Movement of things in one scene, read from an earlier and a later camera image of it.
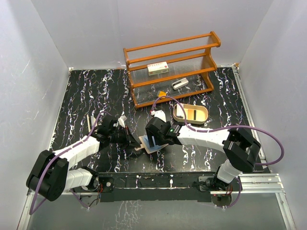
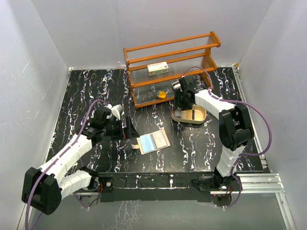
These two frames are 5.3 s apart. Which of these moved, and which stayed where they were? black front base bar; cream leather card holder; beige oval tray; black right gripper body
Moved: black right gripper body
Stayed: cream leather card holder; beige oval tray; black front base bar
